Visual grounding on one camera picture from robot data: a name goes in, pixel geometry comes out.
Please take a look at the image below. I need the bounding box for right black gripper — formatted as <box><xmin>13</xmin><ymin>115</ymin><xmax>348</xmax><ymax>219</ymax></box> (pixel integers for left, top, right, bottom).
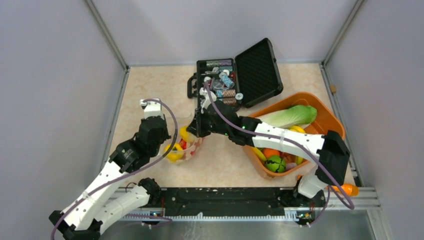
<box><xmin>186</xmin><ymin>107</ymin><xmax>230</xmax><ymax>139</ymax></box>

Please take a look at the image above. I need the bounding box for toy yellow bell pepper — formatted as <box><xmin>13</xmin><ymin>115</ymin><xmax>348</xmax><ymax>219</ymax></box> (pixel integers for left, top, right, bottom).
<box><xmin>179</xmin><ymin>125</ymin><xmax>196</xmax><ymax>143</ymax></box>

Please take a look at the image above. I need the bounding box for clear zip top bag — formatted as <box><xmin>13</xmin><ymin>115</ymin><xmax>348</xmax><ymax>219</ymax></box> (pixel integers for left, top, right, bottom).
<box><xmin>165</xmin><ymin>114</ymin><xmax>204</xmax><ymax>164</ymax></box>

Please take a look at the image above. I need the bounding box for toy red apple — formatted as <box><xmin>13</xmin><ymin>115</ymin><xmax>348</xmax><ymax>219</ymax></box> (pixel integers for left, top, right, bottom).
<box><xmin>179</xmin><ymin>138</ymin><xmax>187</xmax><ymax>150</ymax></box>

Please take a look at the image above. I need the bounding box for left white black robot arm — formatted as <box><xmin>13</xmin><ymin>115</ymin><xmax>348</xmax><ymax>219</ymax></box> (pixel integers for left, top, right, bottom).
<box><xmin>48</xmin><ymin>113</ymin><xmax>176</xmax><ymax>240</ymax></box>

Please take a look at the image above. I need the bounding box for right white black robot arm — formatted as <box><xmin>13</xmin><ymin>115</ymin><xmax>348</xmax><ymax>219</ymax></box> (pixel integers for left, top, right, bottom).
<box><xmin>186</xmin><ymin>106</ymin><xmax>350</xmax><ymax>206</ymax></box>

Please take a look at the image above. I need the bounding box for toy yellow banana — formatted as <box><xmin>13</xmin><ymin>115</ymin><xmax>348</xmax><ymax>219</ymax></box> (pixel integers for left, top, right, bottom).
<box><xmin>251</xmin><ymin>147</ymin><xmax>267</xmax><ymax>162</ymax></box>

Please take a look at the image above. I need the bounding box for black poker chip case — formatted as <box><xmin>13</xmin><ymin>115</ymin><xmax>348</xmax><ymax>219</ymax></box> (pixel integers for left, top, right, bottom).
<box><xmin>187</xmin><ymin>38</ymin><xmax>284</xmax><ymax>110</ymax></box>

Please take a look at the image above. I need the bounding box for toy orange fruit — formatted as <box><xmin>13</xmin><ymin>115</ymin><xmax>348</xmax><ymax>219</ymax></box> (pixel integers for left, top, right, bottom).
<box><xmin>262</xmin><ymin>148</ymin><xmax>280</xmax><ymax>159</ymax></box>

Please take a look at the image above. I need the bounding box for toy green white cabbage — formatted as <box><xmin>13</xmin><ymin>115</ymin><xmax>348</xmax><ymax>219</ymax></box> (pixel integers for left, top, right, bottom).
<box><xmin>257</xmin><ymin>105</ymin><xmax>318</xmax><ymax>128</ymax></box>

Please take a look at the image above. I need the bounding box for toy orange carrot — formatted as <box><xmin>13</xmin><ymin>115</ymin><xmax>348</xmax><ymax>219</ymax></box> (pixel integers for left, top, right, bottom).
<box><xmin>331</xmin><ymin>183</ymin><xmax>359</xmax><ymax>197</ymax></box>

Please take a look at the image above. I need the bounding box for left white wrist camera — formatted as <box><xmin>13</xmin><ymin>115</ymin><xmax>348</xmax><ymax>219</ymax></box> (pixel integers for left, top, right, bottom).
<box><xmin>139</xmin><ymin>98</ymin><xmax>164</xmax><ymax>119</ymax></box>

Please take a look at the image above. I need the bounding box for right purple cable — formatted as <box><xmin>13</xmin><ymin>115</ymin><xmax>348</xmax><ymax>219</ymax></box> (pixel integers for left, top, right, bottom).
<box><xmin>202</xmin><ymin>81</ymin><xmax>355</xmax><ymax>227</ymax></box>

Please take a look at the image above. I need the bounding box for purple cable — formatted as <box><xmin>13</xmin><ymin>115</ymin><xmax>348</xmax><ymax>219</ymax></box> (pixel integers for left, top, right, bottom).
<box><xmin>202</xmin><ymin>81</ymin><xmax>355</xmax><ymax>227</ymax></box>
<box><xmin>49</xmin><ymin>98</ymin><xmax>179</xmax><ymax>240</ymax></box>

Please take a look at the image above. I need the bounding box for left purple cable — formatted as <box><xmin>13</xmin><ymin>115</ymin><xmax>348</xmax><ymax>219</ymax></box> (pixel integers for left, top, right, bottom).
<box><xmin>49</xmin><ymin>98</ymin><xmax>179</xmax><ymax>240</ymax></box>

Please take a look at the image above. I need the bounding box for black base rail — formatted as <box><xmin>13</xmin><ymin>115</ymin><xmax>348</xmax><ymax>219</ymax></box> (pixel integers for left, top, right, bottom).
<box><xmin>147</xmin><ymin>187</ymin><xmax>325</xmax><ymax>217</ymax></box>

